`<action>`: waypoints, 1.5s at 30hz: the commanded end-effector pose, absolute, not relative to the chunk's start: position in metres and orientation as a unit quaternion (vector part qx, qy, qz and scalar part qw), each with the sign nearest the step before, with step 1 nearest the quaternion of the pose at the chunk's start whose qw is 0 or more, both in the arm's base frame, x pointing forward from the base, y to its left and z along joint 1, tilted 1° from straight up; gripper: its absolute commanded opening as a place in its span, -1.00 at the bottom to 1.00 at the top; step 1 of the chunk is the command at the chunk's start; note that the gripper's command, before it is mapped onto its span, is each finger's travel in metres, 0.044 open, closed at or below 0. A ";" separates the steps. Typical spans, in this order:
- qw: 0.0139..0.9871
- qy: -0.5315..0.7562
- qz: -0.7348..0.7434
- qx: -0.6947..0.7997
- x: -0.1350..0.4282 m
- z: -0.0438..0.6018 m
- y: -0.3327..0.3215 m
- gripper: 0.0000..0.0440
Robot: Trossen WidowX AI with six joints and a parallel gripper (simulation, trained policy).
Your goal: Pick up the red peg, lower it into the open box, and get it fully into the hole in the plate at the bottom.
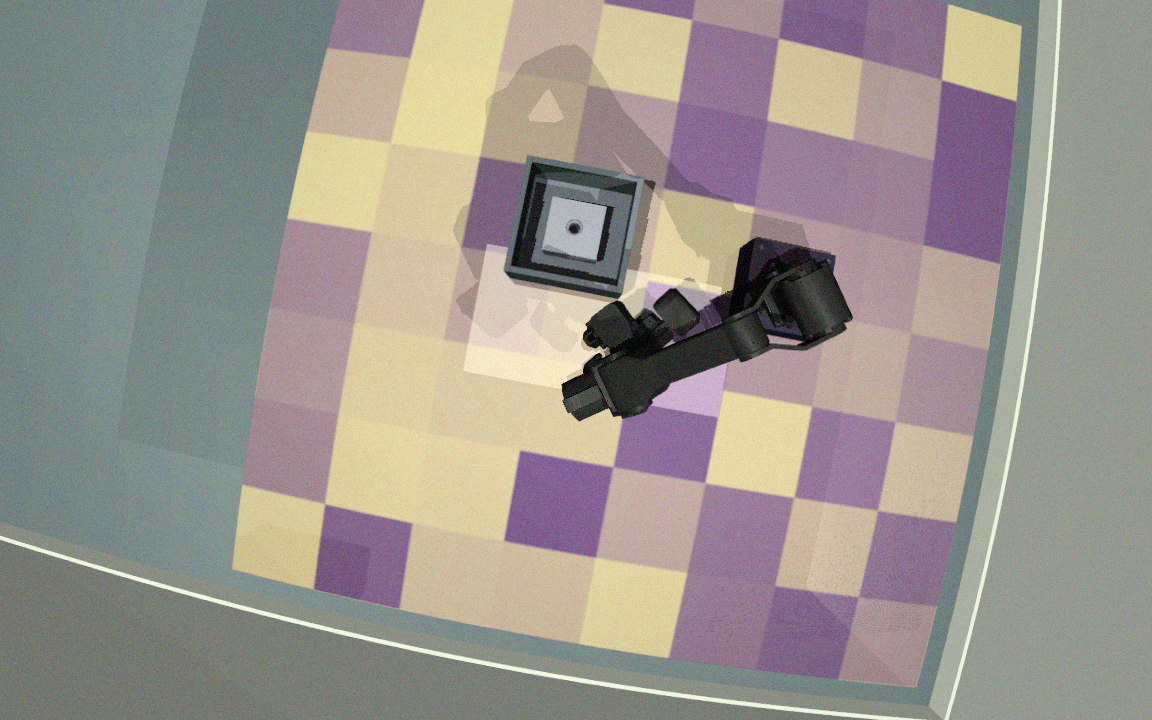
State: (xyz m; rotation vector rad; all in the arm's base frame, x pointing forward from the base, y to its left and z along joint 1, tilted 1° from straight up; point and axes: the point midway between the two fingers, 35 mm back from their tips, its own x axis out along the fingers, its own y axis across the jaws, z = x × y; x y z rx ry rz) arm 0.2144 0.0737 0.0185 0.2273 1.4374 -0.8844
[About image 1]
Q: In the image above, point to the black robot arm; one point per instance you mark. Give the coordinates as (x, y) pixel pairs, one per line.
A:
(806, 296)

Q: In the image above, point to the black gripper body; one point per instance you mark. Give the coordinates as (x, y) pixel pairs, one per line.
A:
(676, 312)

